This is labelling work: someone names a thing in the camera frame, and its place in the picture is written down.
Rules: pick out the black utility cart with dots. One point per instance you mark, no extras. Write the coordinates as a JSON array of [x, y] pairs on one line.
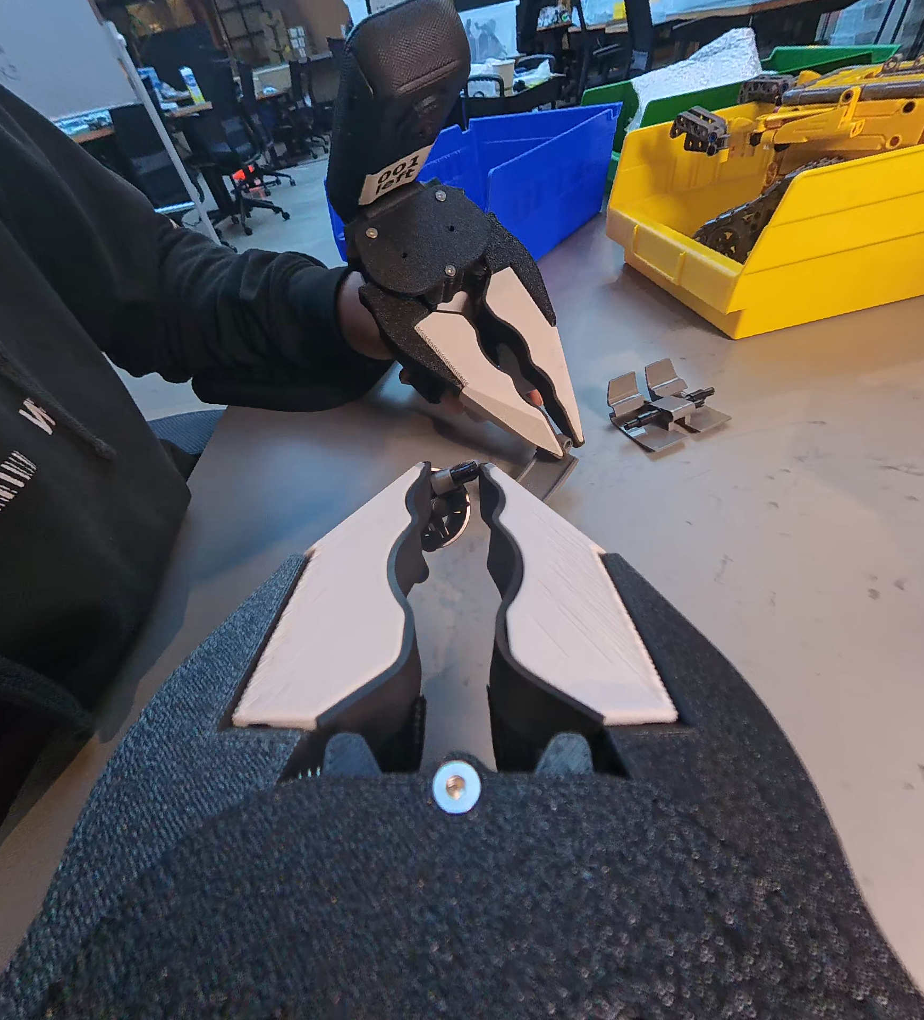
[[517, 84]]

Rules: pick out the green plastic bin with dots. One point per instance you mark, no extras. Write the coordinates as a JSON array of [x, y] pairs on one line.
[[828, 57]]

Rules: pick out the person's left forearm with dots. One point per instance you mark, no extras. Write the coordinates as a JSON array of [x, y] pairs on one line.
[[254, 319]]

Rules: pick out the dark mesh chair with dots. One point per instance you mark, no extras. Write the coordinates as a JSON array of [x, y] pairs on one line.
[[191, 434]]

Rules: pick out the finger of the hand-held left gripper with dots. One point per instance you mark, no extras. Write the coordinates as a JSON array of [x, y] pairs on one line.
[[529, 319], [470, 358]]

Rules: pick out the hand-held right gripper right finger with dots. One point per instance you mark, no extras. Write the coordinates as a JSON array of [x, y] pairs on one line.
[[581, 637]]

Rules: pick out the person's left hand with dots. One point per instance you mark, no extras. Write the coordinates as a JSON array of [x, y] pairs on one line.
[[358, 319]]

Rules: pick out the yellow plastic bin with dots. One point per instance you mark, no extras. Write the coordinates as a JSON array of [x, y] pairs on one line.
[[868, 255]]

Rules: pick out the yellow tracked toy robot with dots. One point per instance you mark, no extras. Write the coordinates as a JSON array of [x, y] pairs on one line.
[[828, 119]]

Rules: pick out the blue plastic bin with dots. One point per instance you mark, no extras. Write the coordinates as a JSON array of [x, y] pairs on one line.
[[541, 175]]

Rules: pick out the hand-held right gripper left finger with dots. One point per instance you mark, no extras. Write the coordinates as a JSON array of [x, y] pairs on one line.
[[326, 637]]

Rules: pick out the white bubble wrap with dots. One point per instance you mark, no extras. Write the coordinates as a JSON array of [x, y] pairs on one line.
[[693, 68]]

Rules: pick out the grey desk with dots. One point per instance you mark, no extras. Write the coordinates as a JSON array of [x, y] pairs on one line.
[[788, 558]]

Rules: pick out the clear plastic bin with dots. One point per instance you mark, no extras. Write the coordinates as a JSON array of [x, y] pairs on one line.
[[490, 28]]

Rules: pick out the black wheel brick assembly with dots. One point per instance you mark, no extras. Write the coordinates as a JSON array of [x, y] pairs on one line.
[[446, 522]]

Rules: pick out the grey brick panel assembly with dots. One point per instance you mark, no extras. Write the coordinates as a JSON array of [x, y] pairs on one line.
[[669, 410]]

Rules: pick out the black office chair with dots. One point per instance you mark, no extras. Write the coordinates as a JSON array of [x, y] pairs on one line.
[[238, 135], [147, 159], [621, 40]]

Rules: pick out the grey hinged panel piece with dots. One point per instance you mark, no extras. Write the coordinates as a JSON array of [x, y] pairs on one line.
[[549, 474]]

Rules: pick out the person's black hoodie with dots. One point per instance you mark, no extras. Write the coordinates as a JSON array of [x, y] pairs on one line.
[[31, 398]]

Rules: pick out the large white whiteboard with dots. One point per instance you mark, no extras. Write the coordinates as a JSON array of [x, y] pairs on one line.
[[31, 56]]

